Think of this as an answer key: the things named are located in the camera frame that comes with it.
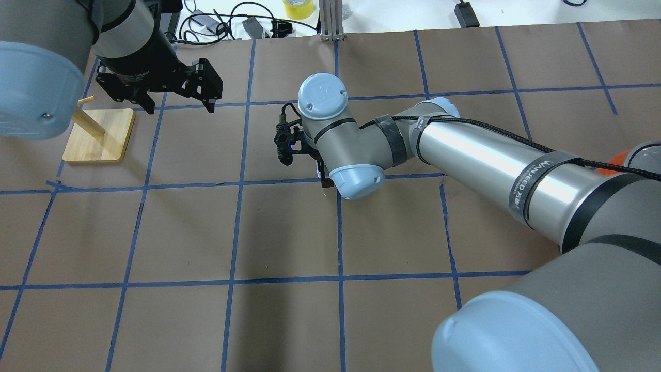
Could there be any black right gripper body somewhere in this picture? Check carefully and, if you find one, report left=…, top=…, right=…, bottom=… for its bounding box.
left=316, top=160, right=335, bottom=189

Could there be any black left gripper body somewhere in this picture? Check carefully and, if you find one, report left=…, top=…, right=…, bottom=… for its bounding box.
left=95, top=31, right=198, bottom=104

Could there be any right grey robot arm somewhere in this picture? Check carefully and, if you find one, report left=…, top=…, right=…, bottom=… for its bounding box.
left=297, top=73, right=660, bottom=371

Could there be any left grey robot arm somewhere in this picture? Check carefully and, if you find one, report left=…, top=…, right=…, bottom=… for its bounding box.
left=1, top=1, right=224, bottom=141

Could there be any wooden mug tree stand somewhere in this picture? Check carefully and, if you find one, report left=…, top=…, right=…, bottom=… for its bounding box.
left=62, top=95, right=135, bottom=163

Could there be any black power brick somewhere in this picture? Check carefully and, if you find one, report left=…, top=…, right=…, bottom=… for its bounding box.
left=242, top=17, right=270, bottom=39

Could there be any yellow tape roll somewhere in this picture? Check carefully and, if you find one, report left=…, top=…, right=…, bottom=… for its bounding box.
left=282, top=0, right=316, bottom=21

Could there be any black power adapter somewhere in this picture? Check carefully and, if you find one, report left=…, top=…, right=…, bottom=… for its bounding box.
left=454, top=1, right=481, bottom=28

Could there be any orange tin can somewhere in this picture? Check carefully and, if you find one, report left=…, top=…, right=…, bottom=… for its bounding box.
left=594, top=149, right=631, bottom=177

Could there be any aluminium frame post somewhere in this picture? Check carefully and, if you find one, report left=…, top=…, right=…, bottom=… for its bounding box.
left=318, top=0, right=345, bottom=42

